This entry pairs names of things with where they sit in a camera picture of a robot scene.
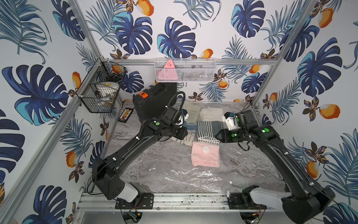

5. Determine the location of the clear wall-mounted tray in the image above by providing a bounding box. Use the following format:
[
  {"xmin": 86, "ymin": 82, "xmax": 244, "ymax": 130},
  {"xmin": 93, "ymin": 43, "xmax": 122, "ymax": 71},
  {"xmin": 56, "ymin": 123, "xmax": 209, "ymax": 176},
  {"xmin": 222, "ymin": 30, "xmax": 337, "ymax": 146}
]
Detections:
[{"xmin": 154, "ymin": 58, "xmax": 217, "ymax": 83}]

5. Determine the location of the white towel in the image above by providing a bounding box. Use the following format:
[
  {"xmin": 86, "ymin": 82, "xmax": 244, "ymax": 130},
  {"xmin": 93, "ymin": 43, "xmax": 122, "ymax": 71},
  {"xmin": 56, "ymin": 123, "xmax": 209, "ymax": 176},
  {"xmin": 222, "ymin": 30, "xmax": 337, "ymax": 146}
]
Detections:
[{"xmin": 200, "ymin": 107, "xmax": 224, "ymax": 122}]

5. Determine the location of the green striped towel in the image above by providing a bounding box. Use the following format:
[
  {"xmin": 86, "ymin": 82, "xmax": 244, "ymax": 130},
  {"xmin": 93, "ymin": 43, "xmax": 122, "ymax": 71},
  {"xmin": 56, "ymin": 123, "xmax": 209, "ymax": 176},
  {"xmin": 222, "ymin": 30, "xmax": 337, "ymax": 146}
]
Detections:
[{"xmin": 197, "ymin": 121, "xmax": 222, "ymax": 145}]

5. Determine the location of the pink triangle object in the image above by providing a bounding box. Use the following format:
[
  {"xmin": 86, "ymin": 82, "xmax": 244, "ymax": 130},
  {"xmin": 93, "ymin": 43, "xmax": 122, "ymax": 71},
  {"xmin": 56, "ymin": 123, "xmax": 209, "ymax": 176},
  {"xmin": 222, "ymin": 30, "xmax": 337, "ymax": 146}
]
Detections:
[{"xmin": 156, "ymin": 59, "xmax": 178, "ymax": 82}]

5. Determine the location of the black wire basket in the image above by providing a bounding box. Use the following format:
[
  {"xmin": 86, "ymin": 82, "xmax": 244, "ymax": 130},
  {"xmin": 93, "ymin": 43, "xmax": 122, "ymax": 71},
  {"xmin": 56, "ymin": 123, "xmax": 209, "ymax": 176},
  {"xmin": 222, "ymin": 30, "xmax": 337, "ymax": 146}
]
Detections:
[{"xmin": 76, "ymin": 58, "xmax": 128, "ymax": 113}]

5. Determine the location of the black plastic tool case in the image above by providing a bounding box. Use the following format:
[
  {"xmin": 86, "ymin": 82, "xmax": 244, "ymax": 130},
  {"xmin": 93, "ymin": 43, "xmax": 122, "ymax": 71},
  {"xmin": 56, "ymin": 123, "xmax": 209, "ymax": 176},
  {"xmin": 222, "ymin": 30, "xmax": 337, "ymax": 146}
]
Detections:
[{"xmin": 132, "ymin": 83, "xmax": 177, "ymax": 123}]

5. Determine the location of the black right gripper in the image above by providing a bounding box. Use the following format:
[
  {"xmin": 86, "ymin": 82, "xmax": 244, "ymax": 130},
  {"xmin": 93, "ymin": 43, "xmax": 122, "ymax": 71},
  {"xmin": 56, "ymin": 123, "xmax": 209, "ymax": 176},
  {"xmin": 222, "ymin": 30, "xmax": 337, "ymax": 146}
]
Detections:
[{"xmin": 213, "ymin": 128, "xmax": 246, "ymax": 143}]

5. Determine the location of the cream and teal towel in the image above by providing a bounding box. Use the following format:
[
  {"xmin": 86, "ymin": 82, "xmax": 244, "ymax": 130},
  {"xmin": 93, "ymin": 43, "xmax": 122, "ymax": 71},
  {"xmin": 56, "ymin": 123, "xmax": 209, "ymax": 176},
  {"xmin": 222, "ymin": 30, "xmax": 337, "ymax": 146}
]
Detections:
[{"xmin": 171, "ymin": 121, "xmax": 197, "ymax": 146}]

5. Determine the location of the pink towel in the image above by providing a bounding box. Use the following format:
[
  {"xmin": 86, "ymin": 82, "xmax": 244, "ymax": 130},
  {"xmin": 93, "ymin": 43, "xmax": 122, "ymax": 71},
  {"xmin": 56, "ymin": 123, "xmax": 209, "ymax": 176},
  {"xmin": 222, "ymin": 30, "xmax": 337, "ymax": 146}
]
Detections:
[{"xmin": 191, "ymin": 141, "xmax": 220, "ymax": 168}]

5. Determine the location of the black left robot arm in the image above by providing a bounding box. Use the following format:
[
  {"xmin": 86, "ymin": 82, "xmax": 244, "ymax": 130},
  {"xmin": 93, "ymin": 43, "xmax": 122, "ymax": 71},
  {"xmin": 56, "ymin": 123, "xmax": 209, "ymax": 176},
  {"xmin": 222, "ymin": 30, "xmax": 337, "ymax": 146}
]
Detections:
[{"xmin": 91, "ymin": 91, "xmax": 188, "ymax": 203}]

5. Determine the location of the aluminium front rail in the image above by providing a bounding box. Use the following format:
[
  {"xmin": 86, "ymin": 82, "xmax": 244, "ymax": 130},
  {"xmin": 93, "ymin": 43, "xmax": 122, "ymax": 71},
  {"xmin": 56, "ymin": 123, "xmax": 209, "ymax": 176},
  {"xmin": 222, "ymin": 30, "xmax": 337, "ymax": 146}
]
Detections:
[{"xmin": 76, "ymin": 192, "xmax": 305, "ymax": 212}]

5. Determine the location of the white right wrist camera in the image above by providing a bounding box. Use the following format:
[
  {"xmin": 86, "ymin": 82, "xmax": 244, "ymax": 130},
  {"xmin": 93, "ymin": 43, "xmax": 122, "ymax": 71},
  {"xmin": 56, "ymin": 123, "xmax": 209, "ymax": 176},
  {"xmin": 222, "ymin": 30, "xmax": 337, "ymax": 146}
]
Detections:
[{"xmin": 222, "ymin": 112, "xmax": 238, "ymax": 131}]

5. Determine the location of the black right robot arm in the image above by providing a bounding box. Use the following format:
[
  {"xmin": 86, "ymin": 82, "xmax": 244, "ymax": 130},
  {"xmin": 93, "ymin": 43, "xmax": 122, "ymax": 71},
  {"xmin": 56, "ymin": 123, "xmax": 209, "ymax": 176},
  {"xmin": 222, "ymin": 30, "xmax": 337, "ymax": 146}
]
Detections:
[{"xmin": 215, "ymin": 110, "xmax": 335, "ymax": 224}]

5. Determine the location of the small black orange box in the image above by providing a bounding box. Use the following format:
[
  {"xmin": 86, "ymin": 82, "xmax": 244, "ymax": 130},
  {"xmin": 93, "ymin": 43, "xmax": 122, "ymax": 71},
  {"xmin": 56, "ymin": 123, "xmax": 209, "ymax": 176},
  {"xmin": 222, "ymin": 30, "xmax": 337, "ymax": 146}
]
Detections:
[{"xmin": 117, "ymin": 107, "xmax": 134, "ymax": 123}]

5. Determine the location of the white round bag valve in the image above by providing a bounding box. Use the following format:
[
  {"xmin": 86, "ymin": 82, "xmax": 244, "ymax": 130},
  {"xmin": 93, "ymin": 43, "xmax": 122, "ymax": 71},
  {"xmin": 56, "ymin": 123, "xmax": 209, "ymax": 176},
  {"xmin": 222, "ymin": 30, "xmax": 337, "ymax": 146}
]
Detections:
[{"xmin": 201, "ymin": 145, "xmax": 211, "ymax": 153}]

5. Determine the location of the clear plastic vacuum bag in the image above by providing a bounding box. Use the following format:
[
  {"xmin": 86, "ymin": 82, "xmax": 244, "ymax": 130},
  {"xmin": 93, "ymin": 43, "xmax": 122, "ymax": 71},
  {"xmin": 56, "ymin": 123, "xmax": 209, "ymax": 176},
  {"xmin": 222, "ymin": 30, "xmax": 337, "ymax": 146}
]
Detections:
[{"xmin": 120, "ymin": 137, "xmax": 285, "ymax": 193}]

